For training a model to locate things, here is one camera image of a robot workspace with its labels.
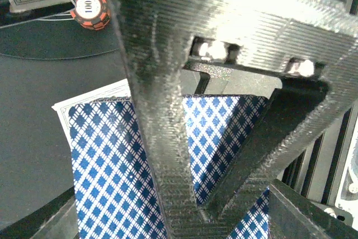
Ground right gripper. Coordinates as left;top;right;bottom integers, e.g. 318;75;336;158
110;0;357;82

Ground white playing card box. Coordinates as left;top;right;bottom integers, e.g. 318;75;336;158
52;79;131;146

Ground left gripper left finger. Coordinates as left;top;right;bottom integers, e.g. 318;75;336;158
1;187;74;238

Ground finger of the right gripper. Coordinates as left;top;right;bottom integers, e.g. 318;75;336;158
119;41;205;238
203;79;352;231

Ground blue playing card deck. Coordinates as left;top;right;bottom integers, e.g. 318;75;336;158
69;95;267;238

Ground brown chips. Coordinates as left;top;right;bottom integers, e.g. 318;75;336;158
70;0;111;31

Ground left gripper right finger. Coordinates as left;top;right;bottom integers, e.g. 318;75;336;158
268;179;357;238

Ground round black poker mat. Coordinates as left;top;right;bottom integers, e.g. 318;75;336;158
1;0;118;60

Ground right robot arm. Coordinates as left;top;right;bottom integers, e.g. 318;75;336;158
109;0;357;238

